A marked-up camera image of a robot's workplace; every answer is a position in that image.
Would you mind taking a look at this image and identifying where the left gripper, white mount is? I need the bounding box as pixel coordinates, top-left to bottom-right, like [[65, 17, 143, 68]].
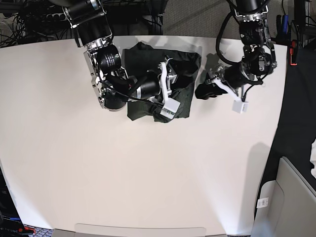
[[195, 64, 249, 114]]

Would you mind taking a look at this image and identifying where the right gripper, white mount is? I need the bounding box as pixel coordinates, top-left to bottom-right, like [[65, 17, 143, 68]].
[[134, 56, 200, 120]]

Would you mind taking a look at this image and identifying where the tangle of black cables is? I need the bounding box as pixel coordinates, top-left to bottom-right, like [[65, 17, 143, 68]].
[[0, 0, 75, 49]]

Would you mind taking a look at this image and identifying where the blue handled tool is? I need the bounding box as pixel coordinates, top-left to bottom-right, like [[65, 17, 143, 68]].
[[281, 15, 289, 35]]

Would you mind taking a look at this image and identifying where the red clamp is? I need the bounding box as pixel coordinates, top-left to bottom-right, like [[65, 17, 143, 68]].
[[290, 39, 299, 66]]

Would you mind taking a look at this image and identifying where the green long-sleeve T-shirt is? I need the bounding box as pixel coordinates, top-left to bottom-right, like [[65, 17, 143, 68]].
[[122, 41, 202, 123]]

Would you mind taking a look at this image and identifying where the beige plastic bin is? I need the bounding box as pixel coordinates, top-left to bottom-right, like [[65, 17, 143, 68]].
[[251, 157, 316, 237]]

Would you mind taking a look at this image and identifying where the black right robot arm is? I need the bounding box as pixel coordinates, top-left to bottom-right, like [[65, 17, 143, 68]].
[[54, 0, 201, 123]]

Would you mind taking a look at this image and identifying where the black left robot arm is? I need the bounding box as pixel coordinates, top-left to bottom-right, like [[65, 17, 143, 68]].
[[195, 0, 277, 114]]

